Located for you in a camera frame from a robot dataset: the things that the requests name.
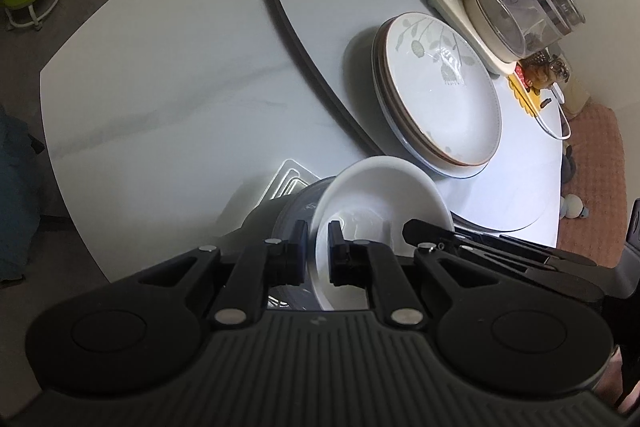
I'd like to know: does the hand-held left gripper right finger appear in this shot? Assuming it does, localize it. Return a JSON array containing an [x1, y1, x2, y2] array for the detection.
[[327, 220, 501, 327]]

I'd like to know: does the white plate with blue rim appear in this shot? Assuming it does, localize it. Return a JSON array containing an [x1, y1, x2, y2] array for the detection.
[[371, 19, 493, 180]]

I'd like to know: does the small white round toy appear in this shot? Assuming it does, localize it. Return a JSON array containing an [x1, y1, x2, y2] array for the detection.
[[562, 193, 591, 220]]

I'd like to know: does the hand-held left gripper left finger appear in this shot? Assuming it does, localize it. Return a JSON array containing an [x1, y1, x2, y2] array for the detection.
[[137, 221, 308, 325]]

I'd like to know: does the brown figurine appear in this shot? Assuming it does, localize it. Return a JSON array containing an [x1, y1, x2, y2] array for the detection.
[[522, 57, 571, 90]]

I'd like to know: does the dark teal cloth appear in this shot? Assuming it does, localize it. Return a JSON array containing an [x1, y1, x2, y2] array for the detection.
[[0, 104, 46, 283]]

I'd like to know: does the grey bowl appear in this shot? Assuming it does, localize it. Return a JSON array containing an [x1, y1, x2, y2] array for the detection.
[[239, 177, 337, 310]]

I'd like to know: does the floral plate with brown rim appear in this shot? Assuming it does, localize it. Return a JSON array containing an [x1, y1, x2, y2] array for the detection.
[[382, 13, 502, 166]]

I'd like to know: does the white bowl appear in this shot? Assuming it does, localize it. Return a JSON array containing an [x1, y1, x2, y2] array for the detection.
[[314, 156, 453, 312]]

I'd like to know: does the white cable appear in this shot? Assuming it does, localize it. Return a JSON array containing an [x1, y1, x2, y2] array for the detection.
[[535, 84, 573, 140]]

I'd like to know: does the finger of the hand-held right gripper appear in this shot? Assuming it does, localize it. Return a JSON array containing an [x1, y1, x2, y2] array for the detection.
[[402, 219, 598, 273]]

